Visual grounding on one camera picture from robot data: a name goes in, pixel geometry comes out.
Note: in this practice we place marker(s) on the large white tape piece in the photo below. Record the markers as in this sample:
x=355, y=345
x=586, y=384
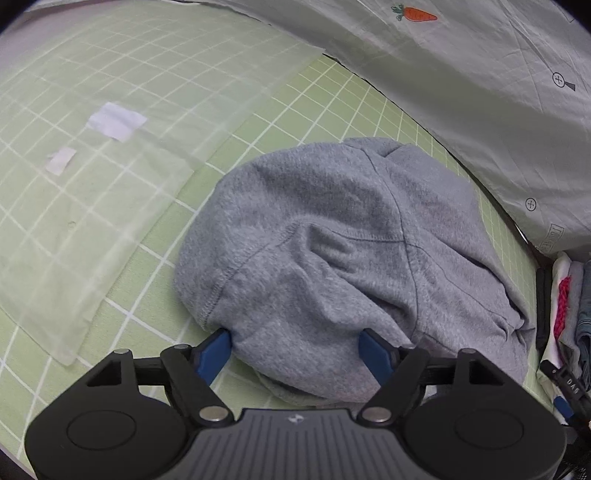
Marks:
x=115, y=122

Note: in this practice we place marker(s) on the grey carrot print sheet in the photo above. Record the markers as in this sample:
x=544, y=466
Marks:
x=504, y=85

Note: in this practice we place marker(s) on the grey zip hoodie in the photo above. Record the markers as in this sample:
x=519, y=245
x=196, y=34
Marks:
x=297, y=251

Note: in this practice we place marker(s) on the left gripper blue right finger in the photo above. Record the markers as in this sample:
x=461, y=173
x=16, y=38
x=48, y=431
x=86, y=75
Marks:
x=379, y=356

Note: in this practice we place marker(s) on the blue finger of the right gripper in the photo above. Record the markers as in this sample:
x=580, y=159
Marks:
x=563, y=407

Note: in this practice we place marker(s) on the black folded garment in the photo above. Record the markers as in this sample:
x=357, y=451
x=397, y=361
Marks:
x=543, y=304

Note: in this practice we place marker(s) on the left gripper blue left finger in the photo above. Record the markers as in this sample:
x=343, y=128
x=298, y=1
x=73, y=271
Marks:
x=211, y=355

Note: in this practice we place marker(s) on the folded grey garment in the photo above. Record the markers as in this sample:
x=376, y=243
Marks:
x=567, y=342

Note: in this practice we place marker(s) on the folded blue jeans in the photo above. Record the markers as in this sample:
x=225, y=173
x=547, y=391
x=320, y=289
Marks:
x=582, y=334

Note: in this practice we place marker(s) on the white folded garment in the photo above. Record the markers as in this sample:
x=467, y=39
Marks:
x=551, y=353

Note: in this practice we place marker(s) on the small white tape piece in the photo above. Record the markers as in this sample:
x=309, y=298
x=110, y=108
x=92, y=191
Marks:
x=58, y=161

